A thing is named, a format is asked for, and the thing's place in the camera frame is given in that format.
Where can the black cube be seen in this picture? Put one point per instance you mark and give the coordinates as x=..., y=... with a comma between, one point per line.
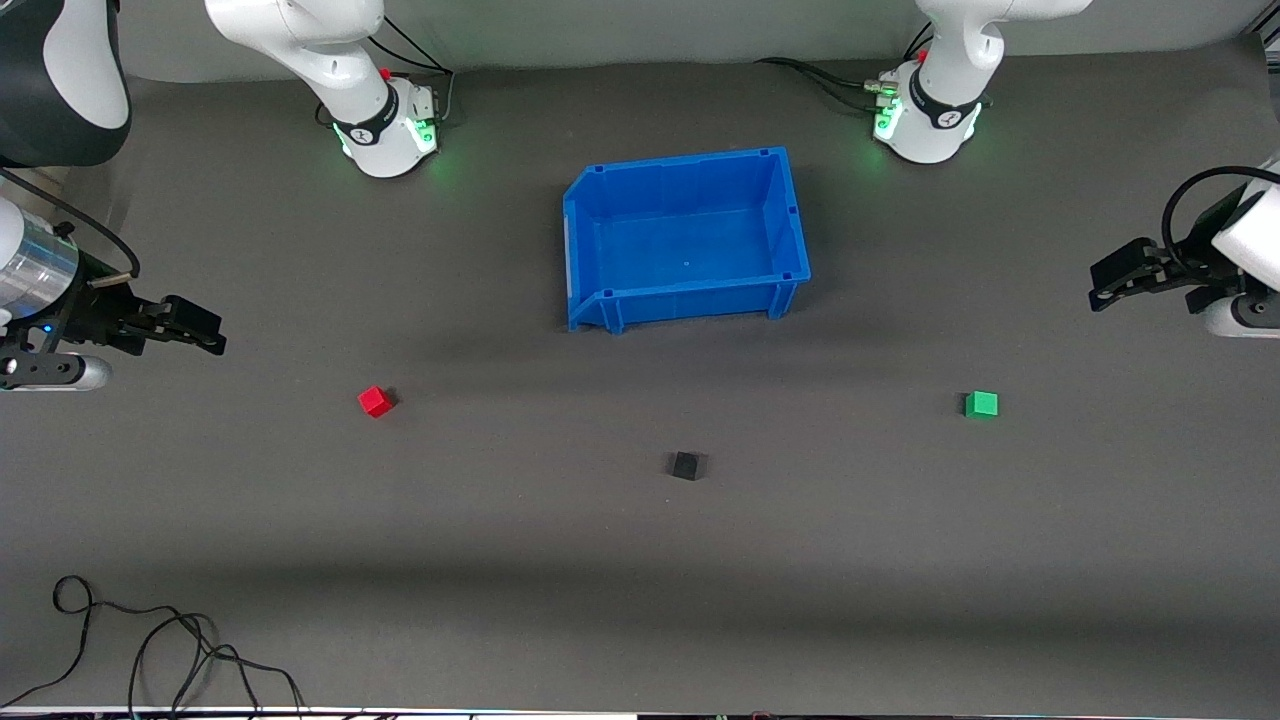
x=686, y=465

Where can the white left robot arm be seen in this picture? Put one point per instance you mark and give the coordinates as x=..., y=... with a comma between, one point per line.
x=950, y=60

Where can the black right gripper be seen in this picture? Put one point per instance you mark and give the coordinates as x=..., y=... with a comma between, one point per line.
x=100, y=306

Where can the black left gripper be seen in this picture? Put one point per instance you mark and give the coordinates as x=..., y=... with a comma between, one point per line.
x=1183, y=269

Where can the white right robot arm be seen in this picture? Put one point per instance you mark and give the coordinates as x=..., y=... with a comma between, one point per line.
x=330, y=50

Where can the blue plastic storage bin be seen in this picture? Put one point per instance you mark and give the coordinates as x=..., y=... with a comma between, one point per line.
x=690, y=250

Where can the red cube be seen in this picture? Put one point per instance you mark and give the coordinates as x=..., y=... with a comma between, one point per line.
x=375, y=402

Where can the green cube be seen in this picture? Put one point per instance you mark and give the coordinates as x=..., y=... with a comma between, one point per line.
x=982, y=404

